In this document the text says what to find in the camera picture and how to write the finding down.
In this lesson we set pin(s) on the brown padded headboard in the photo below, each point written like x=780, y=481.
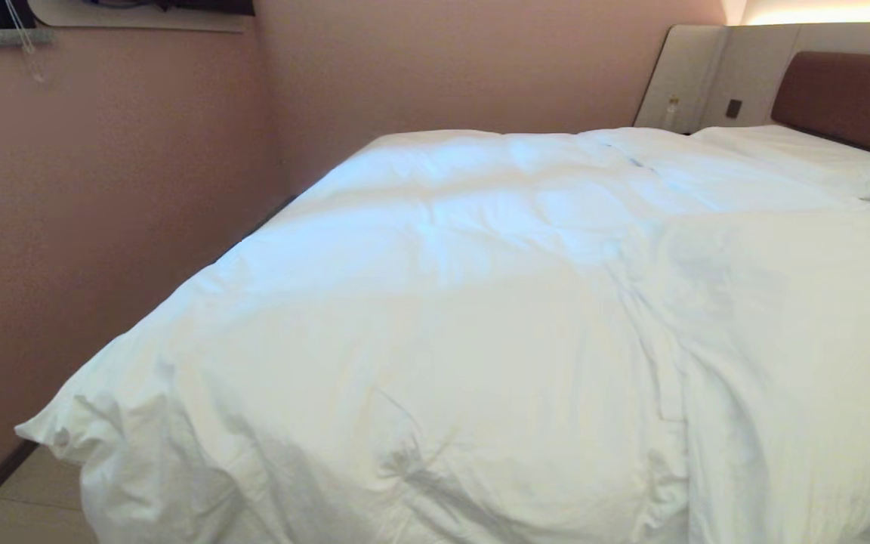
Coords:
x=850, y=98

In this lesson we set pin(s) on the white pillow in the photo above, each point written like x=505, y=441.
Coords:
x=805, y=159

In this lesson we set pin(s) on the beige wall panel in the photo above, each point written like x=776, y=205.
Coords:
x=714, y=75

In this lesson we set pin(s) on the dark wall switch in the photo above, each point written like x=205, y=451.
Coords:
x=733, y=109

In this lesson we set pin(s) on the white duvet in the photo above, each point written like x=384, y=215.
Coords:
x=480, y=317

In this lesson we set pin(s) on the small clear bottle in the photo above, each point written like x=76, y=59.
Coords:
x=671, y=113

